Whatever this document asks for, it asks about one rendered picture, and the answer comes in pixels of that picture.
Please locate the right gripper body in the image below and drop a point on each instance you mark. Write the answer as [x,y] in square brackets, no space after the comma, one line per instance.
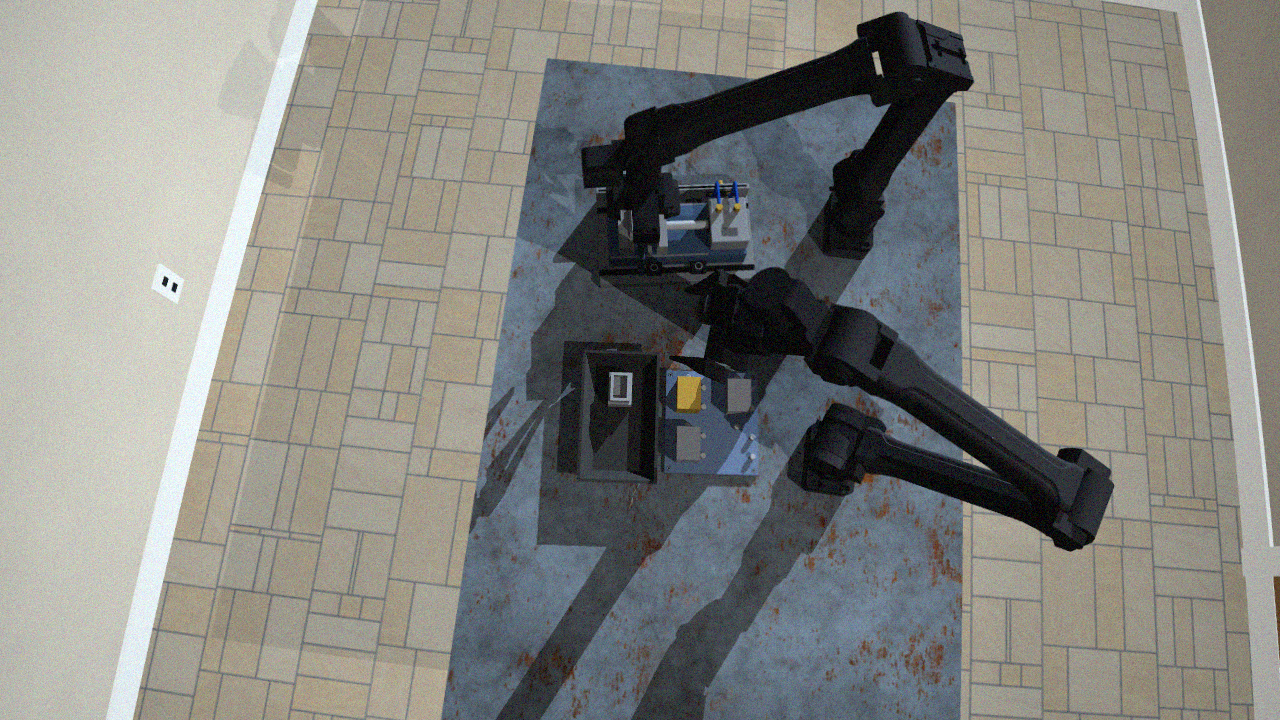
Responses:
[616,193]

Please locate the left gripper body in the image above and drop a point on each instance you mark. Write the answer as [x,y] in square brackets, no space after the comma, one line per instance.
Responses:
[716,352]

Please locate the yellow block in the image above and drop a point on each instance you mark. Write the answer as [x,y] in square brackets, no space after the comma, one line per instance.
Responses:
[688,394]

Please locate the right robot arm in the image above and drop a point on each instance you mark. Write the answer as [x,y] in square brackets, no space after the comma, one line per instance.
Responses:
[658,135]

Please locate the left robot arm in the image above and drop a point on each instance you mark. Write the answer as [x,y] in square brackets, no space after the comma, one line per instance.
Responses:
[841,344]

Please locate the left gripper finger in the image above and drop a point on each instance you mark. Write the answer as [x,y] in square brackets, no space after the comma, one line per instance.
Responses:
[695,364]
[719,278]

